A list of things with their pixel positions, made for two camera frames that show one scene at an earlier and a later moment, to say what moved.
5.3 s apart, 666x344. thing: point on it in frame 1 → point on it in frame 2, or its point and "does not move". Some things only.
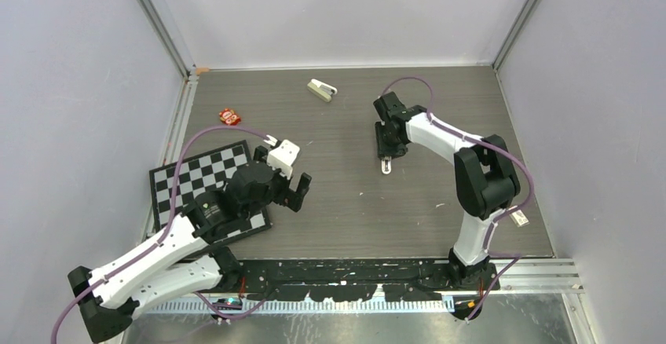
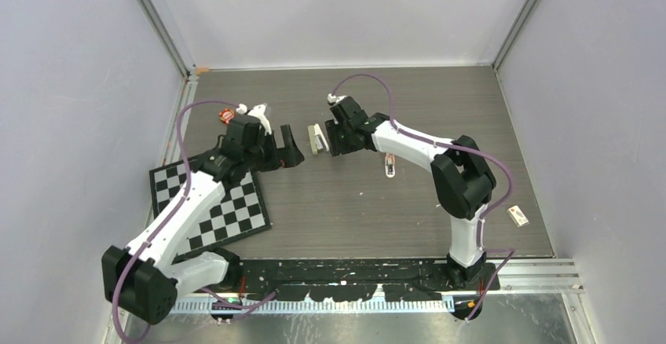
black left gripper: x=294 y=198 → x=284 y=157
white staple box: x=519 y=217 does not move
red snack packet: x=229 y=117 does not move
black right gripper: x=385 y=150 → x=333 y=127
